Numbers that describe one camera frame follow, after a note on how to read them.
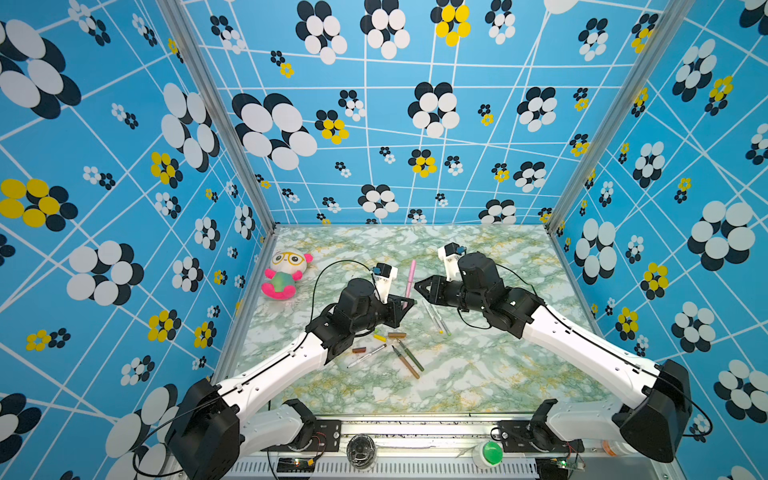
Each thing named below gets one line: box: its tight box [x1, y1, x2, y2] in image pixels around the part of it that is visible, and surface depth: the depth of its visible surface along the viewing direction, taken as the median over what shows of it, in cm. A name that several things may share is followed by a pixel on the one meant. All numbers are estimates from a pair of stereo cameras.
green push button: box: [472, 440, 505, 469], surface depth 64 cm
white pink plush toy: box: [261, 250, 314, 301], surface depth 101 cm
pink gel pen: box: [403, 260, 416, 308], surface depth 76 cm
